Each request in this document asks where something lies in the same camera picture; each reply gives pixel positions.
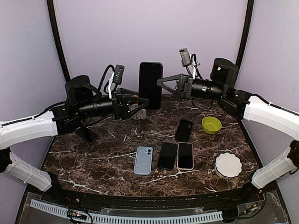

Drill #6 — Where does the purple-edged black smartphone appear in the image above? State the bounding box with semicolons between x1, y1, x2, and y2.
157;142;178;170

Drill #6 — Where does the pink phone case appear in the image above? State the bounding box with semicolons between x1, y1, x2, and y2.
177;142;195;170

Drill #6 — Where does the white slotted cable duct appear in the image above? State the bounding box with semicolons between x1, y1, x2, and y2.
29;199;223;224

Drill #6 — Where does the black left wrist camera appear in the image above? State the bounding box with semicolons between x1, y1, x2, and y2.
107;64;126;98

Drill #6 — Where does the black right corner post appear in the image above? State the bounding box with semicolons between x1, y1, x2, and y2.
235;0;254;68

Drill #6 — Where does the white scalloped dish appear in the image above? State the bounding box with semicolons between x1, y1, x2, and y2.
214;153;242;179

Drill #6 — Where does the light blue phone case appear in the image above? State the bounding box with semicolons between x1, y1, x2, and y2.
134;147;153;175

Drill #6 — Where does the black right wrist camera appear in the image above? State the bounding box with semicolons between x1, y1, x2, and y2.
179;48;199;79

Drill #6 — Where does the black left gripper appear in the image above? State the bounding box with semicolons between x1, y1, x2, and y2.
77;87;149;119

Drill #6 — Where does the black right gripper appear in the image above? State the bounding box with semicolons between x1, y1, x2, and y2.
157;73;226;101

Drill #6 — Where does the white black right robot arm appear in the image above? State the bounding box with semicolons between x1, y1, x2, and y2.
157;58;299;203

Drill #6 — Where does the black front table rail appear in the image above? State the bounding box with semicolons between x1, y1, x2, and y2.
25;181;278;210

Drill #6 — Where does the white floral mug yellow inside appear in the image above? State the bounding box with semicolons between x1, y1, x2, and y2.
129;103;147;120

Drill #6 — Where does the black smartphone bottom stack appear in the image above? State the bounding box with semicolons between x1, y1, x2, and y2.
75;126;99;144

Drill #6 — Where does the black phone case under stack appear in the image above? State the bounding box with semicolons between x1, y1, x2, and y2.
174;119;193;142

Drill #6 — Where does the black corner post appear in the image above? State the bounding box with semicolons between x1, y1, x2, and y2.
235;0;254;68
46;0;71;82

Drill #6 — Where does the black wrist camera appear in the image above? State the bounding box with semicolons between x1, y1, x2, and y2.
107;64;126;98
179;48;199;79

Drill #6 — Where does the black left corner post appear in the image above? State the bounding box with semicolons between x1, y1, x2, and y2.
46;0;71;82

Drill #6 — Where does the lime green bowl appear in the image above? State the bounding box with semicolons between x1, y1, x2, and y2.
202;116;222;134

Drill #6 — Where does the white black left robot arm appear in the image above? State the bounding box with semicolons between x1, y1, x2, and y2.
0;75;149;203

